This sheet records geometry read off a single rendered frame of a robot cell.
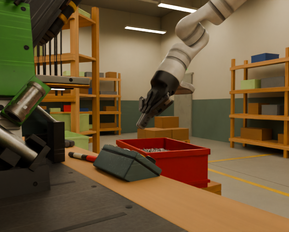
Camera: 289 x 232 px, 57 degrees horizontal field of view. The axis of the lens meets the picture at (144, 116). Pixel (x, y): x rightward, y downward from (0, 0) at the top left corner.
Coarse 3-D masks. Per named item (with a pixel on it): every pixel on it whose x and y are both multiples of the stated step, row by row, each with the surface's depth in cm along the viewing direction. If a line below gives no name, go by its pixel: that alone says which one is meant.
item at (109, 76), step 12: (108, 72) 940; (120, 84) 951; (108, 96) 928; (120, 96) 948; (60, 108) 865; (84, 108) 900; (108, 108) 942; (120, 108) 954; (120, 120) 955; (120, 132) 957
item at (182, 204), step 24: (72, 168) 65; (96, 168) 64; (120, 192) 47; (144, 192) 47; (168, 192) 47; (192, 192) 47; (168, 216) 37; (192, 216) 37; (216, 216) 37; (240, 216) 37; (264, 216) 37
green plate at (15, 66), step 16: (0, 0) 55; (0, 16) 54; (16, 16) 56; (0, 32) 53; (16, 32) 55; (0, 48) 53; (16, 48) 54; (32, 48) 56; (0, 64) 52; (16, 64) 54; (32, 64) 56; (0, 80) 51; (16, 80) 53; (0, 96) 51
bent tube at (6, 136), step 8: (0, 128) 47; (0, 136) 46; (8, 136) 47; (16, 136) 48; (0, 144) 47; (8, 144) 47; (16, 144) 47; (24, 144) 48; (16, 152) 47; (24, 152) 48; (32, 152) 48; (24, 160) 48; (32, 160) 48
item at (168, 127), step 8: (160, 120) 719; (168, 120) 722; (176, 120) 736; (152, 128) 705; (160, 128) 705; (168, 128) 705; (176, 128) 705; (184, 128) 705; (144, 136) 680; (152, 136) 653; (160, 136) 657; (168, 136) 674; (176, 136) 688; (184, 136) 703
